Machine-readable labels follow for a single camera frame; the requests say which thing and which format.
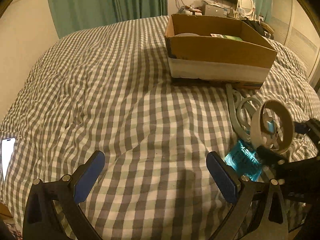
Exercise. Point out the clear bottle red label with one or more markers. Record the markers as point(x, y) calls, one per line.
point(186, 35)

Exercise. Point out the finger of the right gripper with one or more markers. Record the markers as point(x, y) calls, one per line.
point(269, 158)
point(304, 127)

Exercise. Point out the green curtain left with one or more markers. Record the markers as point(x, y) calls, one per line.
point(74, 15)

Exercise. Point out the white louvred wardrobe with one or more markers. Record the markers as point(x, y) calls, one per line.
point(293, 28)

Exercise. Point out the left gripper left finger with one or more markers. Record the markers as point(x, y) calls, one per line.
point(40, 217)

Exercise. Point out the white smartphone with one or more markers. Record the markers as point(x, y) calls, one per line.
point(7, 149)

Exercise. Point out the grey small refrigerator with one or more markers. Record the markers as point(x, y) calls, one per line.
point(212, 10)

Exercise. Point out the green white medicine box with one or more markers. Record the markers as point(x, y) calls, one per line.
point(226, 37)

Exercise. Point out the blue plastic package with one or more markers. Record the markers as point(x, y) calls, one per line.
point(242, 159)

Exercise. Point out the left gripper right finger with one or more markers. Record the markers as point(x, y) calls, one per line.
point(269, 220)

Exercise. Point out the black backpack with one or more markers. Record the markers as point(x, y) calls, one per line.
point(256, 26)

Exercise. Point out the grey tape roll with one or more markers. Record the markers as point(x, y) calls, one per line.
point(272, 127)

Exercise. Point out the white oval vanity mirror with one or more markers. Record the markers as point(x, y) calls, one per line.
point(246, 6)

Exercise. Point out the brown cardboard box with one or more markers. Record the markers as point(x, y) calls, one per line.
point(244, 64)

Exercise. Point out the grey checked bed quilt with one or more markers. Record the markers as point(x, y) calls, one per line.
point(109, 89)

